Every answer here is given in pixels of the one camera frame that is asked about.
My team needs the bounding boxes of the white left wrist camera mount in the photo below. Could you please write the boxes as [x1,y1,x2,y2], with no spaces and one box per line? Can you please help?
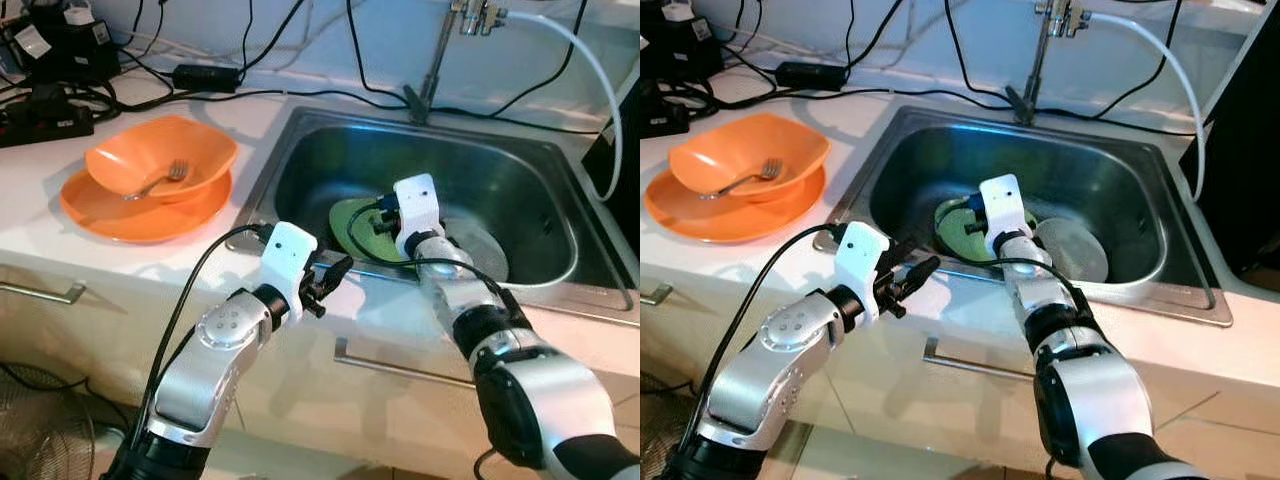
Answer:
[835,222,893,323]
[262,222,319,321]

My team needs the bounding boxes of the metal fork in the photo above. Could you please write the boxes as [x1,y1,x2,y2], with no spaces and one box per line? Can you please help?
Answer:
[700,158,784,199]
[125,160,191,201]

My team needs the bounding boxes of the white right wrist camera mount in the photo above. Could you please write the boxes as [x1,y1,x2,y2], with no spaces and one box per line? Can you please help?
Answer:
[978,175,1039,259]
[393,175,446,259]

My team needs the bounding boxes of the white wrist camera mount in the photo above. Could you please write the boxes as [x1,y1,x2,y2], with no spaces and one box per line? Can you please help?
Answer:
[978,175,1039,259]
[393,175,446,259]
[262,222,319,321]
[835,222,893,323]

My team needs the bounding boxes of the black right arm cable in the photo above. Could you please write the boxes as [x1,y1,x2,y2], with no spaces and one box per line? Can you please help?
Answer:
[345,197,521,326]
[965,255,1106,326]

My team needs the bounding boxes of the metal floor fan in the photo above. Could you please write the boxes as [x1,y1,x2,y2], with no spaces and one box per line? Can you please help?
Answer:
[0,362,131,480]
[640,375,701,480]

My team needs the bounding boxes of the black counter cable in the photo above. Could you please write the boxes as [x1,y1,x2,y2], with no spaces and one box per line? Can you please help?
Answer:
[95,80,611,136]
[690,78,1201,139]

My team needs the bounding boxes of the black power adapter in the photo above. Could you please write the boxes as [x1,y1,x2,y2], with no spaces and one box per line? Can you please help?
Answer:
[172,65,243,94]
[775,62,849,91]

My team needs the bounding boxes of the orange plastic plate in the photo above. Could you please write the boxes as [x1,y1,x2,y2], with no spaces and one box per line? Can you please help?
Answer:
[643,165,828,244]
[60,168,233,244]

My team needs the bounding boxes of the white plate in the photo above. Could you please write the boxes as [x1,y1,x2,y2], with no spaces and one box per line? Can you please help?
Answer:
[440,215,509,283]
[1035,215,1111,283]

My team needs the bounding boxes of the stainless steel sink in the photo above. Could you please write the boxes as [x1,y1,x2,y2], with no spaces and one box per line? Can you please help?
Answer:
[815,105,1233,326]
[228,105,641,326]

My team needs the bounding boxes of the orange plastic bowl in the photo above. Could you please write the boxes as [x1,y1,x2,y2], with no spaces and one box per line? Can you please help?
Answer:
[85,115,239,201]
[668,112,831,199]

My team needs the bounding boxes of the black power strip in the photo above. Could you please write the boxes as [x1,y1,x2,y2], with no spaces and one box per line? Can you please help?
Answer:
[640,85,691,139]
[0,95,96,149]

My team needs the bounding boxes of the black charger device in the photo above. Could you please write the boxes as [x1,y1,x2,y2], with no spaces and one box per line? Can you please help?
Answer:
[640,0,726,81]
[10,5,121,86]

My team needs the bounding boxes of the white water hose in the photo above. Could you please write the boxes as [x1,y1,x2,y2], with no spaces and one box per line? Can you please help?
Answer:
[500,8,626,201]
[1088,10,1206,201]

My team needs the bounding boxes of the metal faucet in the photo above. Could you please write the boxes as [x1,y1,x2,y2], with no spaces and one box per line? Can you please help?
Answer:
[403,0,506,126]
[1005,0,1091,126]

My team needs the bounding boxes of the black appliance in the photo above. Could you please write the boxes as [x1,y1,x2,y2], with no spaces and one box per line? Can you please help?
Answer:
[580,90,641,256]
[1180,20,1280,281]

